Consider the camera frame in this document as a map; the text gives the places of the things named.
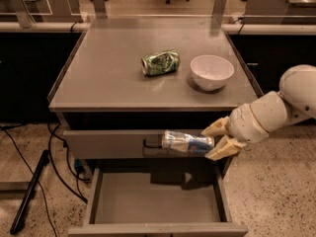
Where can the grey top drawer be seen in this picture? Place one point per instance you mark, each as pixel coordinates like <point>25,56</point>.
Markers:
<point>120,144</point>

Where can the dark top drawer handle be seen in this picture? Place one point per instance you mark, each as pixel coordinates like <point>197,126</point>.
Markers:
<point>150,146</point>

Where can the white bowl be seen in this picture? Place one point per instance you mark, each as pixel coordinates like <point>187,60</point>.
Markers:
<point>211,72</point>

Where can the crushed green soda can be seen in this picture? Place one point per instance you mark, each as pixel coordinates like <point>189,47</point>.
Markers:
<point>160,63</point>

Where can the grey drawer cabinet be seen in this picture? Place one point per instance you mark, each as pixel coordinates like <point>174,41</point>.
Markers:
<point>103,87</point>

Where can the redbull can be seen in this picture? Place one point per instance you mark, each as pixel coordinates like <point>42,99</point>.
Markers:
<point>187,143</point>

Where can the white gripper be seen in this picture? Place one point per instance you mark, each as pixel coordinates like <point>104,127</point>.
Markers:
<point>242,121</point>

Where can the black bar on floor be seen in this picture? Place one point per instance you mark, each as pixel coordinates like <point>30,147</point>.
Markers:
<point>19,219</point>

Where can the grey open middle drawer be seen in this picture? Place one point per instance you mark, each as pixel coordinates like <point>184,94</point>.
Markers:
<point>158,197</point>

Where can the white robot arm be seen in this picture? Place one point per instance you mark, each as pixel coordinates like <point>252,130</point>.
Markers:
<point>293,103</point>

